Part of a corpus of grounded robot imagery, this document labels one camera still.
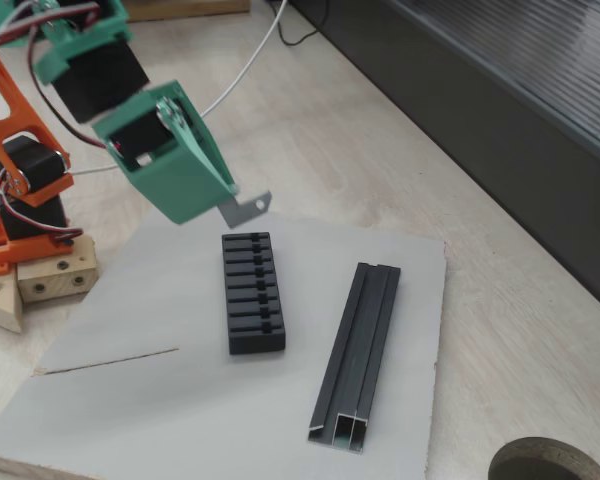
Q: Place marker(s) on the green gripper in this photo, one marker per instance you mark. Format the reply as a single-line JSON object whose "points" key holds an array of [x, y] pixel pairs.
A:
{"points": [[172, 172]]}

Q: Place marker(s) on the small grey metal bracket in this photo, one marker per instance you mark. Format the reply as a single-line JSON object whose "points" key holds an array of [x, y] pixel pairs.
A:
{"points": [[240, 212]]}

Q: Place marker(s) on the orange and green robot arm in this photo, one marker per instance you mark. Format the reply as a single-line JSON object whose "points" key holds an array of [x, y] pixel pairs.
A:
{"points": [[10, 131]]}

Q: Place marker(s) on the black slotted holder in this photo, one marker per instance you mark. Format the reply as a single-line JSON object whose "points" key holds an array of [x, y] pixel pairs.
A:
{"points": [[257, 342]]}

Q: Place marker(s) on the light wooden plank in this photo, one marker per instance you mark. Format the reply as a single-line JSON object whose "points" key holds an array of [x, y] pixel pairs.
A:
{"points": [[190, 9]]}

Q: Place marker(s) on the wooden base block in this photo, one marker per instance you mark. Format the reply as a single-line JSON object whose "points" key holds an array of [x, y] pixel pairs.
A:
{"points": [[55, 285]]}

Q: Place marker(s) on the triangular wooden wedge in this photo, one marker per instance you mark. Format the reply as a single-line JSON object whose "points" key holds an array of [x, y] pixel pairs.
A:
{"points": [[0, 305]]}

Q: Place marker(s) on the grey chipboard panel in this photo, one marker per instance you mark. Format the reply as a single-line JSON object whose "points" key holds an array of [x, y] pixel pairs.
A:
{"points": [[155, 410]]}

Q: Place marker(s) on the short black aluminium profile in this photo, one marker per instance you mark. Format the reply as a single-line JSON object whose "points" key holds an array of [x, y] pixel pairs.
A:
{"points": [[360, 350]]}

